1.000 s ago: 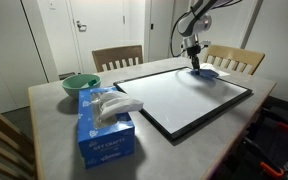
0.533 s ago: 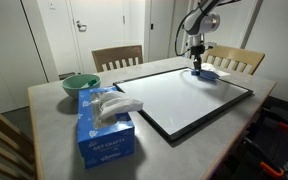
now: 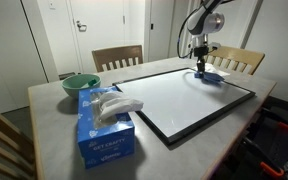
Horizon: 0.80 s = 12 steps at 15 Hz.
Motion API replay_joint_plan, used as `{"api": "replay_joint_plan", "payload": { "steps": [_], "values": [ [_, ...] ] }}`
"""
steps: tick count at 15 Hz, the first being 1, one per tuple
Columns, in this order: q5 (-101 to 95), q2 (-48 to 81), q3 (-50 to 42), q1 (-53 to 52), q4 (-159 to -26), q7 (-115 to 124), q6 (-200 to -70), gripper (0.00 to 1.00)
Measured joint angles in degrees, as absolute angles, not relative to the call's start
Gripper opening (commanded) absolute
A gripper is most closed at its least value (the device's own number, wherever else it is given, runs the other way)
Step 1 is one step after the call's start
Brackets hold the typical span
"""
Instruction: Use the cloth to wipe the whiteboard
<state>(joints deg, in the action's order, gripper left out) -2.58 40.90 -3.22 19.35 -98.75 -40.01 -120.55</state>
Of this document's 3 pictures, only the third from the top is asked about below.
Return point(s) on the green bowl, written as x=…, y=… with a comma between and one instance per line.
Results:
x=73, y=84

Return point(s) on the black framed whiteboard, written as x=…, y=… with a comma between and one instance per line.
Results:
x=175, y=103

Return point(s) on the light wooden chair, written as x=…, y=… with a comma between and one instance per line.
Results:
x=235, y=59

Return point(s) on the dark wooden chair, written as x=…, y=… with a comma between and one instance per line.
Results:
x=117, y=57

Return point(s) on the blue tissue box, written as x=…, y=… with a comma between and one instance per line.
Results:
x=105, y=130

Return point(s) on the orange black clamp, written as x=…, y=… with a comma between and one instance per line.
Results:
x=267, y=165

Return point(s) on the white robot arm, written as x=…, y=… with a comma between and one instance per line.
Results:
x=201, y=22

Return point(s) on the red black clamp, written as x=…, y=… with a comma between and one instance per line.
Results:
x=282, y=122

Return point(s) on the crumpled white paper towel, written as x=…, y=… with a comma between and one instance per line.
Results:
x=212, y=72

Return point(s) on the white light switch plate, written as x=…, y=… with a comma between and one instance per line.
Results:
x=51, y=4

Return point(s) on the silver door handle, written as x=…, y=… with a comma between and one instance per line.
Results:
x=81, y=27

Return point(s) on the wooden chair near camera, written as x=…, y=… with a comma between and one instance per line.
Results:
x=17, y=156

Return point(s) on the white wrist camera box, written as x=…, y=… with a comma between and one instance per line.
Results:
x=214, y=45

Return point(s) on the blue wiping cloth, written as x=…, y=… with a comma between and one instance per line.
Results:
x=209, y=77

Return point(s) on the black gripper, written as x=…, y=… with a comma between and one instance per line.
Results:
x=200, y=52

